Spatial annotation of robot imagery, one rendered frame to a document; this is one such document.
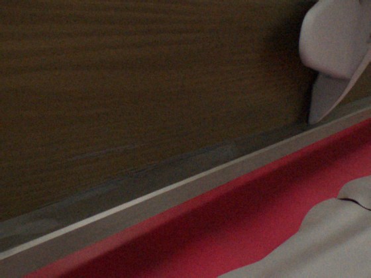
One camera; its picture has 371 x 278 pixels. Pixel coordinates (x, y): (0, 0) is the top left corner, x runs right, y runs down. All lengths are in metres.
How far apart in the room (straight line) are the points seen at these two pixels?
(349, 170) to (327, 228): 0.08
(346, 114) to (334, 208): 0.07
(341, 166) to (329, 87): 0.08
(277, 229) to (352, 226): 0.04
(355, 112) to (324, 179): 0.05
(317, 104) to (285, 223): 0.07
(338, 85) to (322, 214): 0.07
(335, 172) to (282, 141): 0.08
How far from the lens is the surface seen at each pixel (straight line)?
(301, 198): 0.19
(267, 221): 0.17
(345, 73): 0.17
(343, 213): 0.19
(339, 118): 0.21
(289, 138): 0.16
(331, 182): 0.22
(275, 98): 0.16
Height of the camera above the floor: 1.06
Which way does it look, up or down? 25 degrees down
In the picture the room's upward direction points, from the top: 5 degrees clockwise
